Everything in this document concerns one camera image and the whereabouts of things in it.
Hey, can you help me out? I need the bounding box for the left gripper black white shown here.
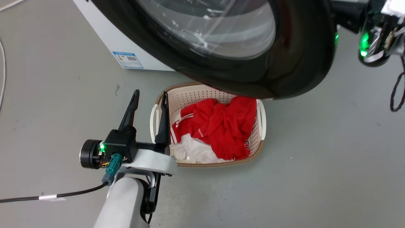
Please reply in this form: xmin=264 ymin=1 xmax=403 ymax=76
xmin=80 ymin=90 xmax=177 ymax=176

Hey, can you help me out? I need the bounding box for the beige perforated laundry basket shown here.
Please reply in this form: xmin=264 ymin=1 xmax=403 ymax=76
xmin=150 ymin=81 xmax=267 ymax=168

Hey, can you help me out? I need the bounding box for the white washing machine body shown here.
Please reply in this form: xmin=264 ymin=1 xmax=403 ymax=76
xmin=73 ymin=0 xmax=176 ymax=72

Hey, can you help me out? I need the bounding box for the thin black looped cable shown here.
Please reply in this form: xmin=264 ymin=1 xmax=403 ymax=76
xmin=390 ymin=55 xmax=405 ymax=112

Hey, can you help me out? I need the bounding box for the right gripper green lit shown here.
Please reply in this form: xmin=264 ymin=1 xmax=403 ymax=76
xmin=329 ymin=0 xmax=405 ymax=67

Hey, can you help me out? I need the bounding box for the black round washing machine door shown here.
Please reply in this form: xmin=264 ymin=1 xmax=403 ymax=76
xmin=91 ymin=0 xmax=338 ymax=99

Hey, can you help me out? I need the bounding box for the red garment with white stripes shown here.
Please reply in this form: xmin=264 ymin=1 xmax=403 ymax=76
xmin=170 ymin=96 xmax=257 ymax=161

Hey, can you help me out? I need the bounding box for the black cable with white tag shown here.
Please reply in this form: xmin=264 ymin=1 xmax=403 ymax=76
xmin=0 ymin=154 xmax=123 ymax=203

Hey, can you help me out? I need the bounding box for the blue white energy label sticker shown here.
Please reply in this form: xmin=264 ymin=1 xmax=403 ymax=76
xmin=113 ymin=51 xmax=144 ymax=69

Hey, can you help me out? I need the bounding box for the white cable on floor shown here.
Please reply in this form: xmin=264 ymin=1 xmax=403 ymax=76
xmin=0 ymin=0 xmax=26 ymax=12

